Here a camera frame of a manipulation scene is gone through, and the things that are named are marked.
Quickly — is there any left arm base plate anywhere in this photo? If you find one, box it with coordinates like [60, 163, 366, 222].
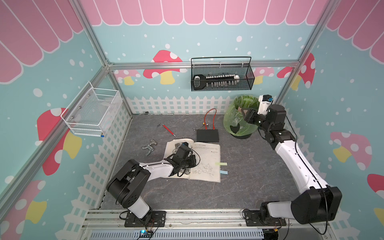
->
[124, 210, 167, 228]

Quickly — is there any black wire wall basket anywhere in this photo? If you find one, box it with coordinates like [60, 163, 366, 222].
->
[191, 57, 255, 92]

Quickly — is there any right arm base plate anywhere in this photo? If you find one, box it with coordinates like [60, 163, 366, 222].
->
[242, 209, 287, 229]

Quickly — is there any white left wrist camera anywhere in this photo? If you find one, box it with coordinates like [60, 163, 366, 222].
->
[181, 142, 189, 148]

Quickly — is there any small metal clamp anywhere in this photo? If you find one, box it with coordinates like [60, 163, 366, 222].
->
[142, 139, 158, 156]

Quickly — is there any red cable loop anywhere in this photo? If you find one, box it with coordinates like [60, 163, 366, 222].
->
[203, 107, 218, 130]

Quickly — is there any white wire wall basket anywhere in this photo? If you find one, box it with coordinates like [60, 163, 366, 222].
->
[61, 82, 123, 138]

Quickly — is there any black socket bit holder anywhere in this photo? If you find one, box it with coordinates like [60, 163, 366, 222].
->
[191, 74, 240, 91]

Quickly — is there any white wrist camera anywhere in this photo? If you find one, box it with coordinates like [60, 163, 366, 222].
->
[258, 95, 273, 115]
[181, 142, 189, 148]

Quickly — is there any black flat box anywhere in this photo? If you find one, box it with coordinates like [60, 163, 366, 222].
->
[196, 130, 220, 143]

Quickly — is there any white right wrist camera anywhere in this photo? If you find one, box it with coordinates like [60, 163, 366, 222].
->
[258, 95, 273, 115]

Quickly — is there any green circuit board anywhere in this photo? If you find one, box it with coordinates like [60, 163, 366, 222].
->
[139, 230, 155, 239]

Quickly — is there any grey slotted cable duct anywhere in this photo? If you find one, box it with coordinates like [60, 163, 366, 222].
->
[89, 229, 265, 240]

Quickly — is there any red handled tool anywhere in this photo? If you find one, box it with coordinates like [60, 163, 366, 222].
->
[157, 124, 176, 138]

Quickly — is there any green bagged trash bin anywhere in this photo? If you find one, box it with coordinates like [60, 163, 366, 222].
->
[224, 95, 260, 140]

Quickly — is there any sketch drawing book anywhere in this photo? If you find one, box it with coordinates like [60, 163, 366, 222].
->
[164, 139, 221, 183]

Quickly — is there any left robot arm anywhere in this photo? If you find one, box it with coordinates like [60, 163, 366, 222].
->
[106, 142, 201, 220]

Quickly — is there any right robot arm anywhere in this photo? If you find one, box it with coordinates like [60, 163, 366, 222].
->
[241, 105, 342, 225]

